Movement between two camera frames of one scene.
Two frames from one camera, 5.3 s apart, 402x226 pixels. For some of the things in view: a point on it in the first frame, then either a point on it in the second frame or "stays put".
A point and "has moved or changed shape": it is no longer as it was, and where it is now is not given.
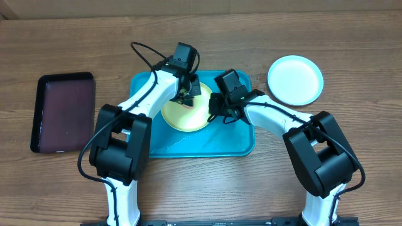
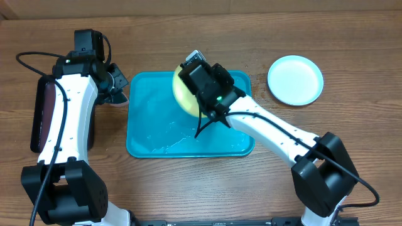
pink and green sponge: [190, 107] -> [120, 100]
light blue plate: [295, 80] stays put
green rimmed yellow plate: [186, 119] has moved or changed shape
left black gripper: [194, 80] -> [120, 81]
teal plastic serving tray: [215, 139] stays put
